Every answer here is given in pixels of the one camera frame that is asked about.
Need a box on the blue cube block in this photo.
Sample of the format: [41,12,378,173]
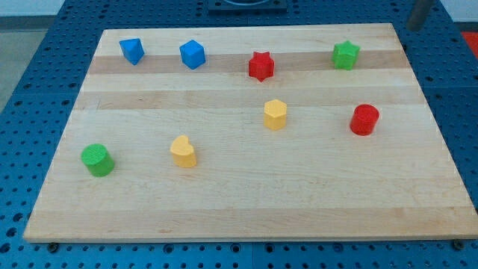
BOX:
[179,40,206,69]

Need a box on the yellow hexagon block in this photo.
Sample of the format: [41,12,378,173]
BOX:
[264,99,287,131]

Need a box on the yellow heart block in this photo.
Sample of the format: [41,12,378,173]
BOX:
[170,135,197,168]

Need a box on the wooden board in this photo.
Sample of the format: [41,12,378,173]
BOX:
[24,23,477,243]

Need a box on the red star block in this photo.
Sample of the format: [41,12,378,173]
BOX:
[248,52,275,82]

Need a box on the red cylinder block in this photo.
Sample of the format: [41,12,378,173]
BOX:
[350,104,379,136]

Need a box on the green star block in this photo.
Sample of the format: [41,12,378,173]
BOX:
[332,40,361,70]

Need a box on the blue triangular prism block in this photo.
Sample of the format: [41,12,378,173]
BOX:
[119,38,145,65]

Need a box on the green cylinder block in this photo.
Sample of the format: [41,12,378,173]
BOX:
[81,143,115,177]

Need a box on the grey metal pusher rod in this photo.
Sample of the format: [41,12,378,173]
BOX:
[406,0,435,32]

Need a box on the red object at edge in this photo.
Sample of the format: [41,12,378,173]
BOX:
[461,31,478,58]

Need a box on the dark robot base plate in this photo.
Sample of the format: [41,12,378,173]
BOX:
[207,0,288,14]

